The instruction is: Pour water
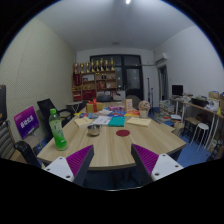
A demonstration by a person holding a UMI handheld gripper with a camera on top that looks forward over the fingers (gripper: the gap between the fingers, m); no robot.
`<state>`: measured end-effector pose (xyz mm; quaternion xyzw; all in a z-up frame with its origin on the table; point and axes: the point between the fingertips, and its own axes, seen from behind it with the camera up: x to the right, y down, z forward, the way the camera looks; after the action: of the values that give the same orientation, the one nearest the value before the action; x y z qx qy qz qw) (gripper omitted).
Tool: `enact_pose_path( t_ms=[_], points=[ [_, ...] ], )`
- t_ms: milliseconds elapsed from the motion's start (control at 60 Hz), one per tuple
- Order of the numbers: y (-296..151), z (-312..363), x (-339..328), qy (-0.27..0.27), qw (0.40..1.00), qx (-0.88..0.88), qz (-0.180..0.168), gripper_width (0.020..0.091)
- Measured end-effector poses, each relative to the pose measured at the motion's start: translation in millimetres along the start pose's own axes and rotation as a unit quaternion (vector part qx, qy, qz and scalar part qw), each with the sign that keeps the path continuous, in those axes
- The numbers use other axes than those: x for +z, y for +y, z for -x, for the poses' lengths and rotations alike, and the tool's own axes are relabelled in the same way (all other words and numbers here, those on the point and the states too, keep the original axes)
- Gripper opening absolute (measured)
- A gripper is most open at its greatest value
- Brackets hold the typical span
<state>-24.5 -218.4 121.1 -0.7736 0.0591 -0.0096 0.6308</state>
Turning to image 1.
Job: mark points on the flat cream yellow book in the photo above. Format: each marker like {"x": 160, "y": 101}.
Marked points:
{"x": 138, "y": 121}

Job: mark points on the computer monitor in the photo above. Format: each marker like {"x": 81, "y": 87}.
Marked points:
{"x": 177, "y": 90}

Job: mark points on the orange standing card box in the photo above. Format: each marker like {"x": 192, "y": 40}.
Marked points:
{"x": 129, "y": 104}

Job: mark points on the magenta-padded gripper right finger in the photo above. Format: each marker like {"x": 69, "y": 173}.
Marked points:
{"x": 163, "y": 166}

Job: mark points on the pink flowers in white pot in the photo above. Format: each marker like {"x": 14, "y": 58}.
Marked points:
{"x": 144, "y": 107}

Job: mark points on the grey mesh office chair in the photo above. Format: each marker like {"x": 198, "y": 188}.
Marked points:
{"x": 6, "y": 140}

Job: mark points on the white round stool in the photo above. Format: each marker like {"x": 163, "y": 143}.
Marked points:
{"x": 201, "y": 126}

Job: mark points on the flat round red coaster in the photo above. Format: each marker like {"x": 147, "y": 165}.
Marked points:
{"x": 123, "y": 133}

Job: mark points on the cluttered side desk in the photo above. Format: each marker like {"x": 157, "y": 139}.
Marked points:
{"x": 200, "y": 108}

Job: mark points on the black office chair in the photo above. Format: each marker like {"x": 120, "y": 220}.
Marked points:
{"x": 46, "y": 108}

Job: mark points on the teal book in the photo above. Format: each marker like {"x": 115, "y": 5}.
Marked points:
{"x": 117, "y": 121}

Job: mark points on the small steel cup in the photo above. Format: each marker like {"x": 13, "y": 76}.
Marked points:
{"x": 94, "y": 130}

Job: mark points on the pile of stacked books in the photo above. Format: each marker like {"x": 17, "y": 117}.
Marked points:
{"x": 166, "y": 108}

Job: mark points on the pink box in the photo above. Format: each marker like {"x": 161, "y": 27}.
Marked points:
{"x": 116, "y": 108}

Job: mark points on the blue printed book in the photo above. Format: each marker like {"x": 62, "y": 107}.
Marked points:
{"x": 116, "y": 114}

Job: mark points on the white booklet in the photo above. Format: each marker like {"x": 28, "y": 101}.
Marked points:
{"x": 101, "y": 120}

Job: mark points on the ceiling light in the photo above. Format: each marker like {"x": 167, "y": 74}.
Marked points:
{"x": 128, "y": 1}

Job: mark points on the white wall air conditioner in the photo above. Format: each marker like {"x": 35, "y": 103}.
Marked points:
{"x": 161, "y": 58}

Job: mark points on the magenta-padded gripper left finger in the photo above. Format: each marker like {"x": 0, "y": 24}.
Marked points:
{"x": 58, "y": 166}

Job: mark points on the purple sign board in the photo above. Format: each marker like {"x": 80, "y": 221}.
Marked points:
{"x": 26, "y": 122}

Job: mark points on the orange yellow book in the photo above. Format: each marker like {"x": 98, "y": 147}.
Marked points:
{"x": 132, "y": 113}

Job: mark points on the thick cream book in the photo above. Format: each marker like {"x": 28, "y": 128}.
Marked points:
{"x": 82, "y": 122}

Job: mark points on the wooden shelf unit with trophies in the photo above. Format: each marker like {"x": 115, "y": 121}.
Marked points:
{"x": 95, "y": 83}

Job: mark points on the yellow gift box red ribbon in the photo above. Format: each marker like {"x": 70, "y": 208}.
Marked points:
{"x": 94, "y": 107}

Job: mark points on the black framed glass door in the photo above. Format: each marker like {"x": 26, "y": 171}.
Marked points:
{"x": 132, "y": 78}

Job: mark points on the green drink bottle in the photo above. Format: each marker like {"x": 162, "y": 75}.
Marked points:
{"x": 58, "y": 133}

